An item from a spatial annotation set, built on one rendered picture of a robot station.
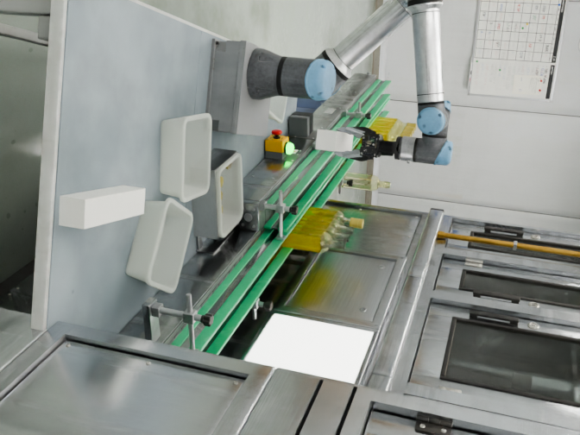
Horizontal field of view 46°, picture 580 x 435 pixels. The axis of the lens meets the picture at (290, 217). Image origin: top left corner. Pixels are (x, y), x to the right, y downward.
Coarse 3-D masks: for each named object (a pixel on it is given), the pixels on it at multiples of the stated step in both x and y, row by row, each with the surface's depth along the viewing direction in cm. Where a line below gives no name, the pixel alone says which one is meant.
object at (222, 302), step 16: (272, 240) 218; (256, 256) 208; (272, 256) 209; (240, 272) 199; (256, 272) 198; (224, 288) 190; (240, 288) 190; (208, 304) 183; (224, 304) 183; (208, 336) 170
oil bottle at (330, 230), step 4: (296, 224) 231; (300, 224) 231; (304, 224) 231; (308, 224) 231; (312, 224) 231; (316, 224) 231; (320, 224) 231; (324, 224) 231; (304, 228) 229; (308, 228) 229; (312, 228) 229; (316, 228) 229; (320, 228) 229; (324, 228) 229; (328, 228) 229; (332, 228) 229; (328, 232) 227; (332, 232) 228; (332, 236) 228
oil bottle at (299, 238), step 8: (296, 232) 225; (304, 232) 225; (312, 232) 225; (320, 232) 225; (288, 240) 226; (296, 240) 225; (304, 240) 224; (312, 240) 223; (320, 240) 222; (328, 240) 223; (296, 248) 226; (304, 248) 225; (312, 248) 224; (320, 248) 223; (328, 248) 224
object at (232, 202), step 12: (240, 156) 206; (240, 168) 208; (216, 180) 194; (228, 180) 210; (240, 180) 209; (228, 192) 212; (240, 192) 211; (228, 204) 214; (240, 204) 213; (228, 216) 213; (240, 216) 213; (228, 228) 206
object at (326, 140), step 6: (318, 132) 206; (324, 132) 206; (330, 132) 205; (336, 132) 204; (342, 132) 211; (318, 138) 206; (324, 138) 206; (330, 138) 205; (336, 138) 205; (342, 138) 212; (348, 138) 220; (318, 144) 206; (324, 144) 206; (330, 144) 205; (336, 144) 206; (342, 144) 214; (348, 144) 222; (330, 150) 205; (336, 150) 207; (342, 150) 215; (348, 150) 223
